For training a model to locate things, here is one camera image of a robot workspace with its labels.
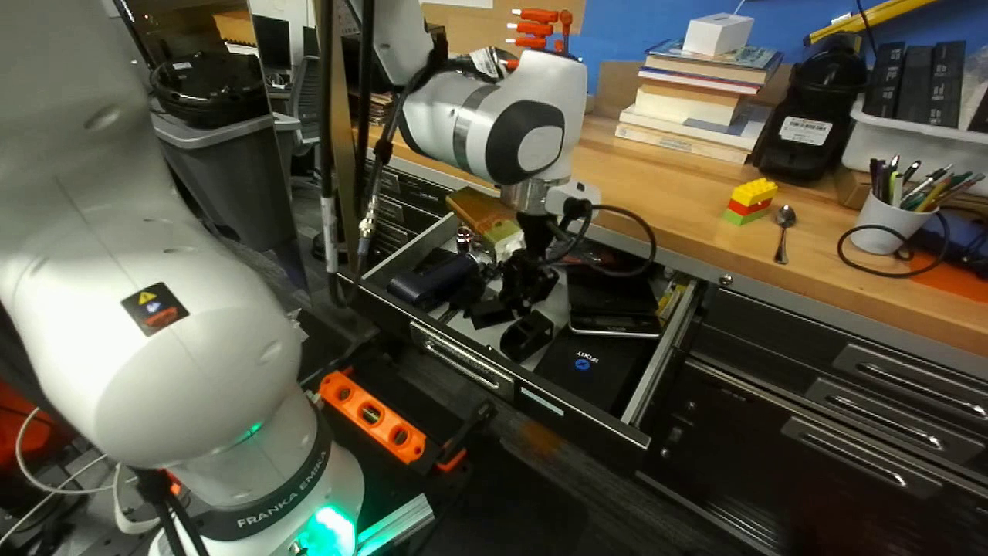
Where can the white pen cup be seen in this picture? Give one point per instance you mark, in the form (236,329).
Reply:
(885,227)

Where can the grey trash bin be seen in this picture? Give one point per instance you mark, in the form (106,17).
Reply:
(238,184)

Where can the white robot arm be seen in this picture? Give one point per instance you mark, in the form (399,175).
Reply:
(121,232)

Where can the small white box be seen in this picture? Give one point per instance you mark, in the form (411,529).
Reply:
(716,36)

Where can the gold wrist camera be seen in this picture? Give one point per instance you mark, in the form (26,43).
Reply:
(488,222)

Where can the black tool drawer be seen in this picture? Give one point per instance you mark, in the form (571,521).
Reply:
(443,290)

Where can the orange T-handle tool set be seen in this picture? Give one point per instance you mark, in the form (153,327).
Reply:
(542,30)

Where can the stack of books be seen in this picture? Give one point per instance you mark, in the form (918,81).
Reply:
(708,106)

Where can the black label printer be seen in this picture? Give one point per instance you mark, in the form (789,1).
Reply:
(808,130)

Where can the black tablet device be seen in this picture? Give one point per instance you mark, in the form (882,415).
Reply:
(616,308)

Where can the yellow red green lego block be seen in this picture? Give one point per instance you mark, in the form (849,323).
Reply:
(751,201)

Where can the metal spoon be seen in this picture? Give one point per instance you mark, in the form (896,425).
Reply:
(785,222)

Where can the black box with blue logo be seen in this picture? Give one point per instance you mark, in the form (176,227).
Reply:
(598,369)

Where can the orange spirit level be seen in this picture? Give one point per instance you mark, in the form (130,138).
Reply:
(379,420)

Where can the yellow level tool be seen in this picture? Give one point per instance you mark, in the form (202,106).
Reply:
(872,17)

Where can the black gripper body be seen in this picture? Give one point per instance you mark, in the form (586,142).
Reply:
(526,273)

